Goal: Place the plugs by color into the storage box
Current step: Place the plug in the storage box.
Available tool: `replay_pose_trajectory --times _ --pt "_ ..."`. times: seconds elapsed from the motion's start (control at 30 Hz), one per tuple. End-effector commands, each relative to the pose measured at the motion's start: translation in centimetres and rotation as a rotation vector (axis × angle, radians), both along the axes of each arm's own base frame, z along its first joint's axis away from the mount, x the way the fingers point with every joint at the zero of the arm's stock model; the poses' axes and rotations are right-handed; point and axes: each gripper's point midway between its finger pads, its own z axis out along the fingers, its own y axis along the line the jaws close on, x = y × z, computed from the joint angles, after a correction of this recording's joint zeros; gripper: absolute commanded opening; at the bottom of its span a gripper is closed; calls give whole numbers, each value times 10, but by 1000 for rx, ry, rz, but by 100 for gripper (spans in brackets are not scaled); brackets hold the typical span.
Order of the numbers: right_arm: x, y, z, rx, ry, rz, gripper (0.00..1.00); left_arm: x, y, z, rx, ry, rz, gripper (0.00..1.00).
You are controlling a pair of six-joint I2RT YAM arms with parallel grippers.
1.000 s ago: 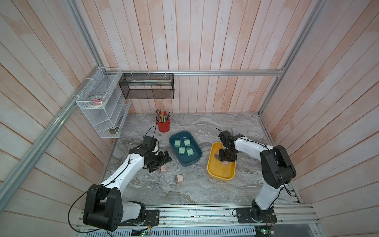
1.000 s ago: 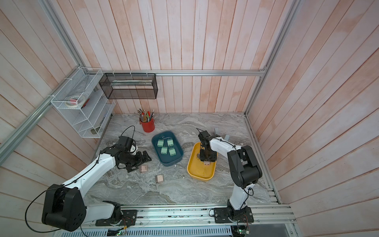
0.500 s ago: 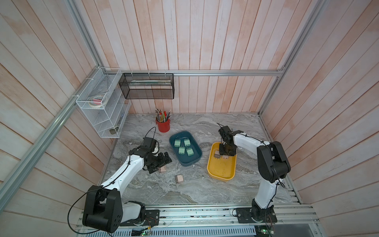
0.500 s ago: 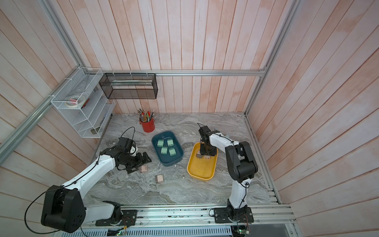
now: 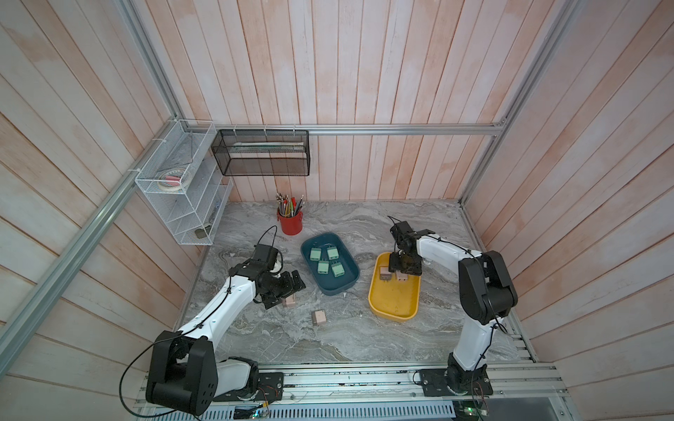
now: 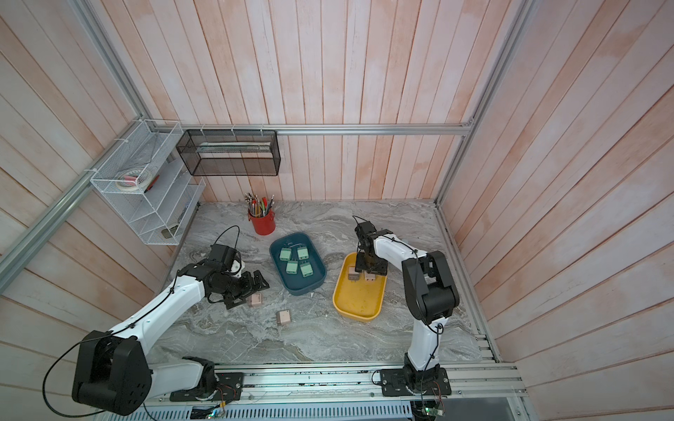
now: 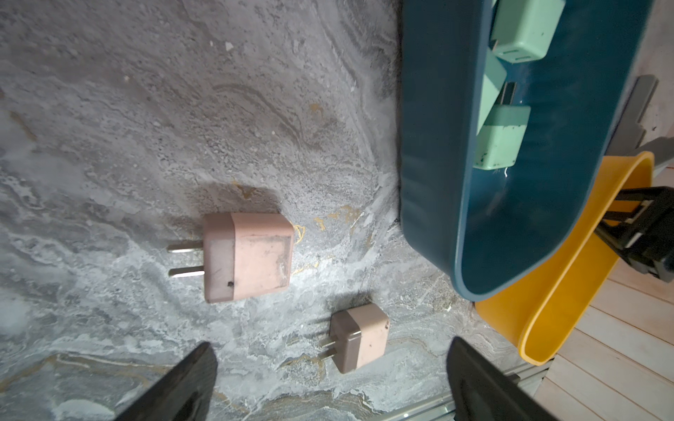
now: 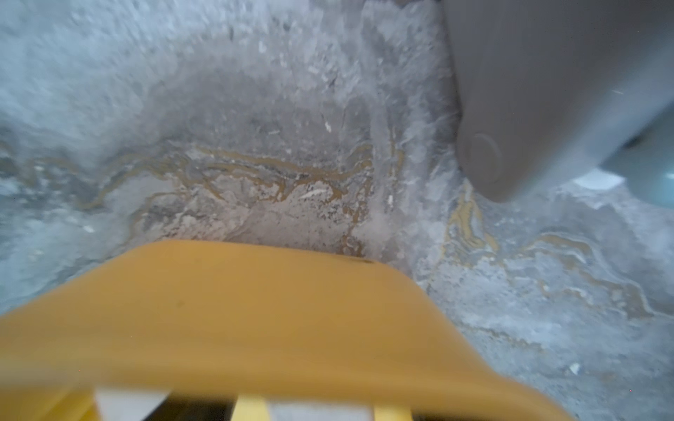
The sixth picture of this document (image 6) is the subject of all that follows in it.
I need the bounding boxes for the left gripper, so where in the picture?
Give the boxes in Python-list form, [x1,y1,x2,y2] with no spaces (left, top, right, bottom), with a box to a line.
[213,269,270,309]

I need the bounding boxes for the yellow storage box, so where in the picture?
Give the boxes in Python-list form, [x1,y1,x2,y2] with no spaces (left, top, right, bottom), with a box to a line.
[333,253,387,323]

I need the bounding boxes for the green plug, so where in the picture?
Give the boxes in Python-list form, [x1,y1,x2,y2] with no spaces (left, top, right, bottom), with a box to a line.
[299,262,313,278]
[285,261,298,275]
[279,247,292,261]
[297,247,310,262]

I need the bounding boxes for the teal storage box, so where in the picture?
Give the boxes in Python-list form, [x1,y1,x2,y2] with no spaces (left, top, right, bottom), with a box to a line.
[270,233,326,296]

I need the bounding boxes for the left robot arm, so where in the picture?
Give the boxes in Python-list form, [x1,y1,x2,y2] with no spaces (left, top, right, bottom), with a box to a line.
[72,261,270,416]

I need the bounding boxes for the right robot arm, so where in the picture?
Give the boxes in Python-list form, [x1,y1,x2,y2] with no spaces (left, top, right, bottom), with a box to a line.
[356,229,460,396]

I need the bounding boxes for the red pen cup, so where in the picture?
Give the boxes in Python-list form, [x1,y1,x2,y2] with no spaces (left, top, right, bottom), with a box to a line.
[249,210,276,236]

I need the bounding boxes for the pens in cup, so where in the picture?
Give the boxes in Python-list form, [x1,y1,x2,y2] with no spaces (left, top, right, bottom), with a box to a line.
[245,193,275,218]

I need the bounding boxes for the black mesh basket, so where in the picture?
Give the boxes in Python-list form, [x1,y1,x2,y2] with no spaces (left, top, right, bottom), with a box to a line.
[177,129,282,176]

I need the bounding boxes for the tape roll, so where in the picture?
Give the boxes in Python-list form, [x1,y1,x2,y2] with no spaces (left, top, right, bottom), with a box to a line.
[114,168,153,193]

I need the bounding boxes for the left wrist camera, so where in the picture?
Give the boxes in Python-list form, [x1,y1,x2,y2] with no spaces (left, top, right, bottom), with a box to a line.
[208,244,245,277]

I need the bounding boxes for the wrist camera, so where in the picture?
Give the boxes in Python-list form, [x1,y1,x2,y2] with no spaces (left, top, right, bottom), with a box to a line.
[355,220,377,251]
[208,244,245,277]

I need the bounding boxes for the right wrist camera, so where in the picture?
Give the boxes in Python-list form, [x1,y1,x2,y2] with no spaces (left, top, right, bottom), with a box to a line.
[355,220,377,251]

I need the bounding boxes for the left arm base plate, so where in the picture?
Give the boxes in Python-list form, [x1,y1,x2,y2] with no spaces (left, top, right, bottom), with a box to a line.
[170,372,244,403]

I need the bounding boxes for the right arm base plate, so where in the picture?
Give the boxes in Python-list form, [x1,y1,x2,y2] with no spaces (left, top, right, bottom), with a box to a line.
[379,365,452,397]

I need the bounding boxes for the white wire shelf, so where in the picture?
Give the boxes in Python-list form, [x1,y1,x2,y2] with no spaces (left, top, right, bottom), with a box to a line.
[91,119,205,246]

